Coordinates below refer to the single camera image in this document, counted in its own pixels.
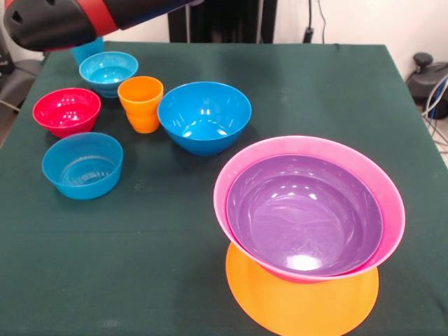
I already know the large pink bowl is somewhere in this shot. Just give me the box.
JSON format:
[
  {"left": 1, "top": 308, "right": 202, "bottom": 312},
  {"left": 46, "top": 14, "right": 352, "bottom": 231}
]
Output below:
[{"left": 213, "top": 135, "right": 407, "bottom": 284}]

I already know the purple bowl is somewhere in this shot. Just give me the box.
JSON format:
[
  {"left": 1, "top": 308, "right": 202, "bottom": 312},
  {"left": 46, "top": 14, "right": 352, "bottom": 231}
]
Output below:
[{"left": 225, "top": 154, "right": 384, "bottom": 277}]

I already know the black hanging cable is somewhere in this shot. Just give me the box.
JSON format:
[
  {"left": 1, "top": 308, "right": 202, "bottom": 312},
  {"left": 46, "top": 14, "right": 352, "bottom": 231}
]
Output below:
[{"left": 302, "top": 0, "right": 328, "bottom": 45}]

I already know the large orange bowl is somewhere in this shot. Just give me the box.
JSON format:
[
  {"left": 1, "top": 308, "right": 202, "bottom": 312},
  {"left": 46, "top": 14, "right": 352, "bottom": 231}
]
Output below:
[{"left": 225, "top": 241, "right": 380, "bottom": 336}]

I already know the small ribbed cyan bowl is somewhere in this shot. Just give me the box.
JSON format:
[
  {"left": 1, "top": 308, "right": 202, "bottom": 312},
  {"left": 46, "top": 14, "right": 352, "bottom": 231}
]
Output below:
[{"left": 78, "top": 50, "right": 139, "bottom": 99}]

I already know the small crimson bowl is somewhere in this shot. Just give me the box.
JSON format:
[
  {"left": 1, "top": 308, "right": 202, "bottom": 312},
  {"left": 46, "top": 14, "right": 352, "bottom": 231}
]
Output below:
[{"left": 31, "top": 87, "right": 102, "bottom": 139}]

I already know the orange cup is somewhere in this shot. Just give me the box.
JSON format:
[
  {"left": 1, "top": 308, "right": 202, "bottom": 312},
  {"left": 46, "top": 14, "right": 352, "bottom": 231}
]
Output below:
[{"left": 117, "top": 76, "right": 165, "bottom": 134}]

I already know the translucent blue bowl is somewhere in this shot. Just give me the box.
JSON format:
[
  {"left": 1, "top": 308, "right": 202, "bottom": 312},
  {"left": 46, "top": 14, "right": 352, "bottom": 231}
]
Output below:
[{"left": 41, "top": 132, "right": 124, "bottom": 201}]

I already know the blue cup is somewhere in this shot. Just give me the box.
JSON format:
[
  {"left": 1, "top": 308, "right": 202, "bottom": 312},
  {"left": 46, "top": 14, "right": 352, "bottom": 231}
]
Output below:
[{"left": 71, "top": 36, "right": 105, "bottom": 67}]

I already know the dark green tablecloth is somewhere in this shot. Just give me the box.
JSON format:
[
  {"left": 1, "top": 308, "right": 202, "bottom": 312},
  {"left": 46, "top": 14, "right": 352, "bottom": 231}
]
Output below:
[{"left": 0, "top": 41, "right": 448, "bottom": 336}]

